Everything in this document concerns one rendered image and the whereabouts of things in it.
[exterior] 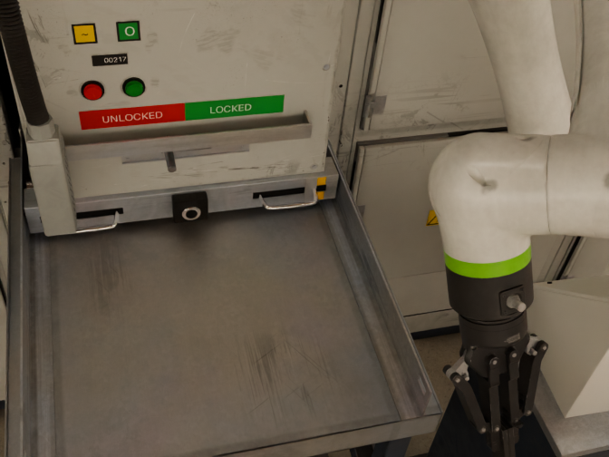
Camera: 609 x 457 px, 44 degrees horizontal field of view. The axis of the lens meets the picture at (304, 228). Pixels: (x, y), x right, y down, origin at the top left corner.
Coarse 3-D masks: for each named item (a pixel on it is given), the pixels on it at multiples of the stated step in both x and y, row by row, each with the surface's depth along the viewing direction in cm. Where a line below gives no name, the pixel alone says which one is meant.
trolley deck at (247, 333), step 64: (64, 256) 128; (128, 256) 129; (192, 256) 131; (256, 256) 132; (320, 256) 133; (64, 320) 119; (128, 320) 120; (192, 320) 121; (256, 320) 122; (320, 320) 123; (64, 384) 111; (128, 384) 112; (192, 384) 113; (256, 384) 114; (320, 384) 115; (384, 384) 116; (64, 448) 104; (128, 448) 105; (192, 448) 106; (256, 448) 107; (320, 448) 112
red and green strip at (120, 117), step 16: (272, 96) 122; (80, 112) 115; (96, 112) 116; (112, 112) 116; (128, 112) 117; (144, 112) 118; (160, 112) 119; (176, 112) 119; (192, 112) 120; (208, 112) 121; (224, 112) 122; (240, 112) 122; (256, 112) 123; (272, 112) 124; (96, 128) 118
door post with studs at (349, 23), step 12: (348, 0) 137; (348, 12) 139; (348, 24) 141; (348, 36) 143; (348, 48) 145; (348, 60) 147; (336, 84) 151; (336, 96) 153; (336, 108) 155; (336, 120) 157; (336, 132) 160; (336, 144) 162
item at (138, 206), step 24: (24, 192) 127; (144, 192) 129; (168, 192) 130; (192, 192) 131; (216, 192) 132; (240, 192) 134; (264, 192) 135; (288, 192) 137; (96, 216) 129; (120, 216) 131; (144, 216) 132; (168, 216) 133
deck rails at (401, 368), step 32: (352, 224) 134; (32, 256) 127; (352, 256) 133; (32, 288) 122; (352, 288) 128; (384, 288) 121; (32, 320) 118; (384, 320) 123; (32, 352) 114; (384, 352) 120; (32, 384) 110; (416, 384) 113; (32, 416) 107; (416, 416) 112; (32, 448) 104
